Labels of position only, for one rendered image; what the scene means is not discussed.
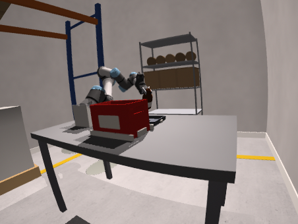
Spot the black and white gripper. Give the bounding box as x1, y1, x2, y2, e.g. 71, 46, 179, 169
133, 72, 150, 94

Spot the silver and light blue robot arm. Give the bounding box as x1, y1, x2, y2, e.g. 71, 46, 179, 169
79, 66, 136, 107

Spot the red plastic crate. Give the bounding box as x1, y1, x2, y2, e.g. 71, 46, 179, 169
90, 99, 150, 139

